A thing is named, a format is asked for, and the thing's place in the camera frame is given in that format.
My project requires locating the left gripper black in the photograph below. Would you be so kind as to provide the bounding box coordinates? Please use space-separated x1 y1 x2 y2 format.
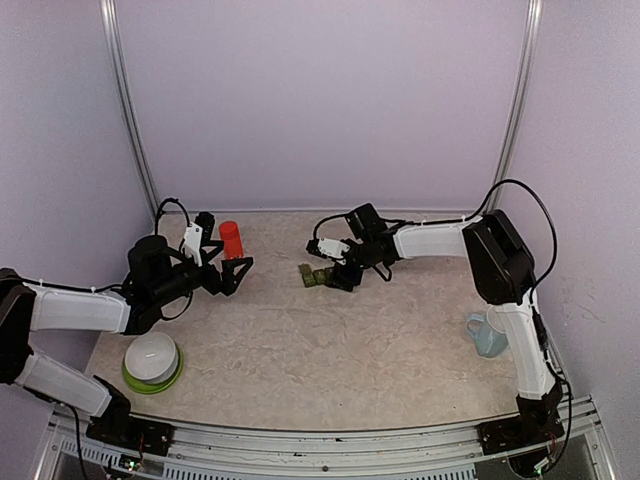
152 240 253 305

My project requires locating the orange pill bottle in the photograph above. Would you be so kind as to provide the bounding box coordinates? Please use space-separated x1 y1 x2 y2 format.
219 221 244 260

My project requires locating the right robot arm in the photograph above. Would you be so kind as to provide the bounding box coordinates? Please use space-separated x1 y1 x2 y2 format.
307 203 563 444

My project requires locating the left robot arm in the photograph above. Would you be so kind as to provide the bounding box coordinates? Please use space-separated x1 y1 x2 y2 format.
1 235 254 445

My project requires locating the white bowl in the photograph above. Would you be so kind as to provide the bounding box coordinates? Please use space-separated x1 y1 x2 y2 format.
123 332 180 385

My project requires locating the green plate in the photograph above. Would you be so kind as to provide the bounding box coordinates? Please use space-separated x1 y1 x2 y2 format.
121 346 184 395

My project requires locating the light blue mug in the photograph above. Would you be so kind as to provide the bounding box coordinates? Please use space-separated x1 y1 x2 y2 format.
466 306 508 358

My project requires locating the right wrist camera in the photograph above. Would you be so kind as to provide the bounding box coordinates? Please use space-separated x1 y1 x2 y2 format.
306 238 350 265

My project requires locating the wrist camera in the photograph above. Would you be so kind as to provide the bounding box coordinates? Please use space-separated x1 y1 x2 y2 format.
179 212 215 267
306 238 350 265

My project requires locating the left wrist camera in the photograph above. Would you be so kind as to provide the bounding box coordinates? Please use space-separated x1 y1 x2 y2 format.
179 212 215 267

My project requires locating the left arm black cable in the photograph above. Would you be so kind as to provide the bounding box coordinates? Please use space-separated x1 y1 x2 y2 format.
153 197 192 239

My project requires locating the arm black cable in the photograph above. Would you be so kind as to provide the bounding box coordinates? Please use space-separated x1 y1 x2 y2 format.
153 197 192 239
469 178 559 296

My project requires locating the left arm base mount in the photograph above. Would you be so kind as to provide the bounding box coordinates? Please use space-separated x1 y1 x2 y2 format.
86 411 175 457

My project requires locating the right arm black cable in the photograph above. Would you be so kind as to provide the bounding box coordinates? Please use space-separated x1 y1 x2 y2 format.
469 178 559 296

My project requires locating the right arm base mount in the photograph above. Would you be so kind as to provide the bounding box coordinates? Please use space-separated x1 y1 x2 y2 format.
477 411 565 455

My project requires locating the left aluminium corner post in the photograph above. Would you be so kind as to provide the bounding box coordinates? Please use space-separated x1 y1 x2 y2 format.
99 0 160 216

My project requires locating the aluminium corner post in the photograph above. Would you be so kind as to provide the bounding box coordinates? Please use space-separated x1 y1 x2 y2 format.
99 0 160 216
493 0 544 185

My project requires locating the aluminium front rail frame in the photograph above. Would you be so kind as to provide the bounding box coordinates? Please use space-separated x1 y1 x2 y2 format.
30 397 620 479

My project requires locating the right aluminium corner post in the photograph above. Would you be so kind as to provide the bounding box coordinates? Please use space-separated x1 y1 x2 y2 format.
493 0 544 185

